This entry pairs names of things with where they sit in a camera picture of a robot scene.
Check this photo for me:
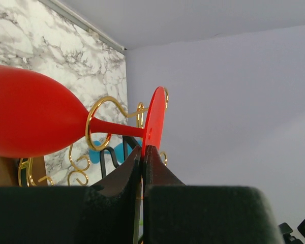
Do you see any gold wire wine glass rack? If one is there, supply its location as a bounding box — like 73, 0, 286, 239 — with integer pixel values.
0, 87, 170, 188

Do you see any blue wine glass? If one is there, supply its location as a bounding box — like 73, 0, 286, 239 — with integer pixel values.
89, 143, 125, 164

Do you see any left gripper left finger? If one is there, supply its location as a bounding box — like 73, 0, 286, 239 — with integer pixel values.
0, 147, 141, 243

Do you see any red wine glass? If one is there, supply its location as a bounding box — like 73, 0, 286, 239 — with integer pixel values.
0, 65, 165, 158

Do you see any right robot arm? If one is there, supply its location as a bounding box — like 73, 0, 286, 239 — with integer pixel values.
279, 219, 305, 244

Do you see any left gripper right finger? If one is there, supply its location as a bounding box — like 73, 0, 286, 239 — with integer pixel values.
143, 146, 282, 243

